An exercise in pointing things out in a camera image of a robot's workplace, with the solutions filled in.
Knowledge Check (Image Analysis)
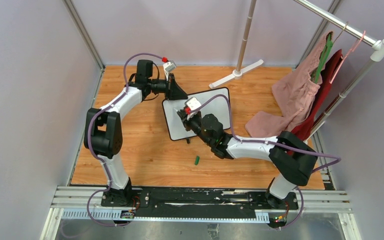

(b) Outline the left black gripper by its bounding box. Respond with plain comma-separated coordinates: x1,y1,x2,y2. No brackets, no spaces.
147,74,188,102

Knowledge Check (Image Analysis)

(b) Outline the small whiteboard black frame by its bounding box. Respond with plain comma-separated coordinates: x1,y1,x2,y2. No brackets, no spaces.
161,87,232,142

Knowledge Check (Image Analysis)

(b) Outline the green marker cap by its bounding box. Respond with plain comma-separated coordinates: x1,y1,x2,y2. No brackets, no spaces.
194,155,200,166

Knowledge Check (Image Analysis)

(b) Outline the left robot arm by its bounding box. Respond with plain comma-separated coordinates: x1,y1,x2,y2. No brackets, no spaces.
84,57,187,207

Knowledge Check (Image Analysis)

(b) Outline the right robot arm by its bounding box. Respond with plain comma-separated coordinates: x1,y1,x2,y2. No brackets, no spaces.
176,109,318,209

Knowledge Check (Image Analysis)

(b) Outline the pink garment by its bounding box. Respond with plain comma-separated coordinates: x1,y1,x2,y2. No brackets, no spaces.
245,31,332,138

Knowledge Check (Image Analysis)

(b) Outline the dark red garment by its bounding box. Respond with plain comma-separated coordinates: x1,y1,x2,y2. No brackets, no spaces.
291,49,343,141

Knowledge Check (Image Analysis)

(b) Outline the green clothes hanger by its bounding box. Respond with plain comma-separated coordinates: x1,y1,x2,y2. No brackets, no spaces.
311,31,334,84

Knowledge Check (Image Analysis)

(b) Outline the pink clothes hanger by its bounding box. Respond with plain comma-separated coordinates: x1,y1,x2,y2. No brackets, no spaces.
329,30,366,84

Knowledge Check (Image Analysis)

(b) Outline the metal clothes rack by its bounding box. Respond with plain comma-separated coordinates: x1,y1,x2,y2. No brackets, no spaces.
208,0,384,138

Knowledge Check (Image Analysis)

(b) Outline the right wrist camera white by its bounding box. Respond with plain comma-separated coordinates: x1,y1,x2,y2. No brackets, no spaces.
183,97,202,120

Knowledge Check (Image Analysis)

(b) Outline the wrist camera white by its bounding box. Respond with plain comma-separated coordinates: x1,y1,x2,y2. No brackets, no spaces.
161,57,177,80
183,97,202,120

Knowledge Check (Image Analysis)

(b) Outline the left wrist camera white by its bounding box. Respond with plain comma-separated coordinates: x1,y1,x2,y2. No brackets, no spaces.
161,57,177,80

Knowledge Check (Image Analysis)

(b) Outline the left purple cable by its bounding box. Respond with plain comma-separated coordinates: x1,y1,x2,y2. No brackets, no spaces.
59,52,168,239

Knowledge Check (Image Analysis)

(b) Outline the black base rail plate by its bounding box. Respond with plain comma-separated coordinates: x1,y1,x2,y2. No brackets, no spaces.
50,185,349,229

